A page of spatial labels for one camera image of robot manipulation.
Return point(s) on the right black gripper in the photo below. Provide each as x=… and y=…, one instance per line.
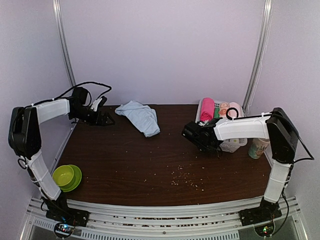
x=214, y=149

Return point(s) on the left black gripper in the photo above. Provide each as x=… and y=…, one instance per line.
x=102, y=122

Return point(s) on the white plastic basket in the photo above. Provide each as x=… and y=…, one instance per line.
x=230, y=145

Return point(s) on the magenta pink towel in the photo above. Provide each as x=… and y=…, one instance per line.
x=207, y=109

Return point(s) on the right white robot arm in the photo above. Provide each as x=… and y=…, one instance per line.
x=274, y=126

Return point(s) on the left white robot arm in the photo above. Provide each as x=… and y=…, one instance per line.
x=24, y=135

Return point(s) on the green rolled towel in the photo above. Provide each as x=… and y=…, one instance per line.
x=216, y=112

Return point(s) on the light pink rolled towel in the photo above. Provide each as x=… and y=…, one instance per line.
x=236, y=110

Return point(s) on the cartoon print rolled towel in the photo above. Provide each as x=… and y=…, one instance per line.
x=223, y=107

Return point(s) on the cream patterned mug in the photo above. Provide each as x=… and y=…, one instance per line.
x=257, y=147

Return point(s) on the light blue towel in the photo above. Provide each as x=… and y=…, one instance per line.
x=142, y=117

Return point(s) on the green bowl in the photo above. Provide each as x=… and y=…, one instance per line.
x=64, y=176

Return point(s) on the green plate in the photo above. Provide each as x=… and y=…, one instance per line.
x=78, y=178

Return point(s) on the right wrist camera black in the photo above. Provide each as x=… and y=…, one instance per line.
x=192, y=131

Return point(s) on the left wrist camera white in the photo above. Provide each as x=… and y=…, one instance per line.
x=99, y=102

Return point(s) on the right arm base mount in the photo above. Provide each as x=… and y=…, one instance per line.
x=263, y=213

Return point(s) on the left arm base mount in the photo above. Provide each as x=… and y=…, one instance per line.
x=71, y=216

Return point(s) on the left aluminium post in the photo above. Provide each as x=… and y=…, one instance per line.
x=63, y=41

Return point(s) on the aluminium post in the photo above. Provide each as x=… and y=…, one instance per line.
x=63, y=41
x=260, y=50

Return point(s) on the aluminium front rail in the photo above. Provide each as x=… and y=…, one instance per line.
x=216, y=221

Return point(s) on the right aluminium post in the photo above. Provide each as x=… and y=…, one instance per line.
x=260, y=50

